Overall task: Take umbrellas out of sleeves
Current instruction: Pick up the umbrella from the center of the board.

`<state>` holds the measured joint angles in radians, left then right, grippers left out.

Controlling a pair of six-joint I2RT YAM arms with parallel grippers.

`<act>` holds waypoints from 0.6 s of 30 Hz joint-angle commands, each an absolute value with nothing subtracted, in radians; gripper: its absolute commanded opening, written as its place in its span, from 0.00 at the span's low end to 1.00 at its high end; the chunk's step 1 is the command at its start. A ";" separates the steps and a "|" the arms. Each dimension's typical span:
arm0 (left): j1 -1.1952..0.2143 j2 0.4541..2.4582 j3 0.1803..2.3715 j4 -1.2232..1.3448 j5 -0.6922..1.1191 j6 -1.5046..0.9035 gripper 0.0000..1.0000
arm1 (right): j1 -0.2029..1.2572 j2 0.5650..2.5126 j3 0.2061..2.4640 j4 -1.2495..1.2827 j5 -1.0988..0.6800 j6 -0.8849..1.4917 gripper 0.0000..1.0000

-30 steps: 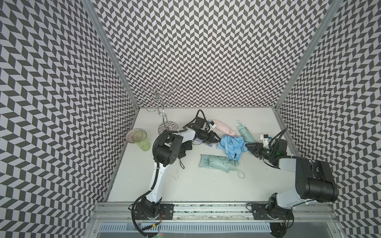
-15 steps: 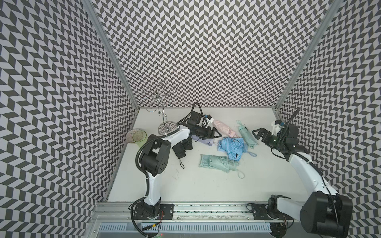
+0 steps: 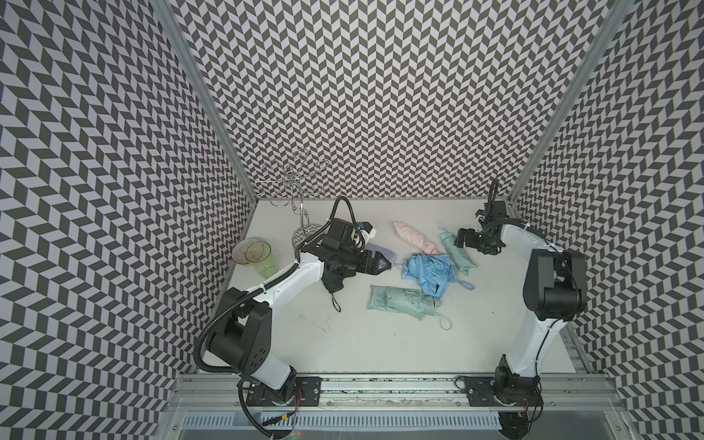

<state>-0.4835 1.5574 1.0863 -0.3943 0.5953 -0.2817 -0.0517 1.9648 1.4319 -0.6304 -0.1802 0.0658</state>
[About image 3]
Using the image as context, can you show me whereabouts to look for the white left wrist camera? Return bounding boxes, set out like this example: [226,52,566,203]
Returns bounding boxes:
[357,222,377,242]

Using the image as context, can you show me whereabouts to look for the black folded umbrella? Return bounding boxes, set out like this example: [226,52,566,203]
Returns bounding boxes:
[322,269,344,313]

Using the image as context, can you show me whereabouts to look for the aluminium corner post left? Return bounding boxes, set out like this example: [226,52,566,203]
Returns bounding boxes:
[150,0,258,204]

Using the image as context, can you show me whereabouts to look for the pink ribbed glass bowl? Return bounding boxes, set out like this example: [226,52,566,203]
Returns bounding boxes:
[232,238,259,265]

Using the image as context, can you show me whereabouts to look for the blue umbrella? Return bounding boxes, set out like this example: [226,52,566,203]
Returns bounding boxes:
[401,254,475,299]

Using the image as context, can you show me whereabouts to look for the pink umbrella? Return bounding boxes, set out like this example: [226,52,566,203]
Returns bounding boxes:
[393,221,441,256]

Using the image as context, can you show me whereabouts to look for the purple umbrella in sleeve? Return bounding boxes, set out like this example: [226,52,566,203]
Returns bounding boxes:
[365,243,398,265]

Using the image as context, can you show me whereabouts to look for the aluminium corner post right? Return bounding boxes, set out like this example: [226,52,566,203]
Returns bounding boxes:
[507,0,635,204]

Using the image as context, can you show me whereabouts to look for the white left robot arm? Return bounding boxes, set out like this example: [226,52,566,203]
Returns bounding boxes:
[194,218,392,403]

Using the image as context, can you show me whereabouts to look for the green glass cup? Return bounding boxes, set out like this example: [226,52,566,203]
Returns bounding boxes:
[245,240,279,280]

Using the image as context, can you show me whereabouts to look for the aluminium corner post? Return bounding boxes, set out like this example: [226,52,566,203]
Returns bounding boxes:
[507,0,635,204]
[150,0,258,204]

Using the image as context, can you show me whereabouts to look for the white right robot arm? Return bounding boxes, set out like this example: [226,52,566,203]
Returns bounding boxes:
[455,200,588,407]

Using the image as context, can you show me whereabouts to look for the mint green umbrella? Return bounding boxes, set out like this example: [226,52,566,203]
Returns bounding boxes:
[368,286,453,331]

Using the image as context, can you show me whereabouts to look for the chrome wire stand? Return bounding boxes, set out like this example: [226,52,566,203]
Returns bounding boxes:
[255,148,332,249]

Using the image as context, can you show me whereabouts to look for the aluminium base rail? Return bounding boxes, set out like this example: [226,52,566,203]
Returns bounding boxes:
[154,373,638,439]

